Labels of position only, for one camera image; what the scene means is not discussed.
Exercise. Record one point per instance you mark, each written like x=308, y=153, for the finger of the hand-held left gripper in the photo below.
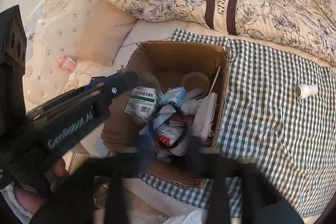
x=118, y=81

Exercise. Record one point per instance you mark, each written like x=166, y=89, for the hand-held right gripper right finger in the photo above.
x=195, y=153

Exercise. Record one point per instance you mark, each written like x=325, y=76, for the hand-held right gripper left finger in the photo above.
x=143, y=153

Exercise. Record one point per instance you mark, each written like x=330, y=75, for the white plastic bag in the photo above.
x=168, y=138

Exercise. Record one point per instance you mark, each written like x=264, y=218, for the green and white medicine box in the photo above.
x=141, y=104

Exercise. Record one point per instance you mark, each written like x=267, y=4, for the white plush toy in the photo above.
x=190, y=106

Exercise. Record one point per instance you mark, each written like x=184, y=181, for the brown cardboard box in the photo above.
x=168, y=56

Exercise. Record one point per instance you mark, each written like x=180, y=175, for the blue tissue pack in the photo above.
x=174, y=96

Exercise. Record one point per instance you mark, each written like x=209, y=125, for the beige masking tape roll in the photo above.
x=195, y=79

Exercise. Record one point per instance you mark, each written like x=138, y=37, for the white comb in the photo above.
x=214, y=79

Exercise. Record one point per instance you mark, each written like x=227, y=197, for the person's left hand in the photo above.
x=60, y=169

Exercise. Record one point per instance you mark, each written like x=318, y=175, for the cream tufted headboard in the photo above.
x=52, y=77

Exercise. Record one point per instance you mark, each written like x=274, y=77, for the small pink pouch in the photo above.
x=67, y=62

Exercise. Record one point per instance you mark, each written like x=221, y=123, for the green checked cloth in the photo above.
x=275, y=134

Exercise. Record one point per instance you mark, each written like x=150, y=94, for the white plug adapter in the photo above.
x=307, y=91

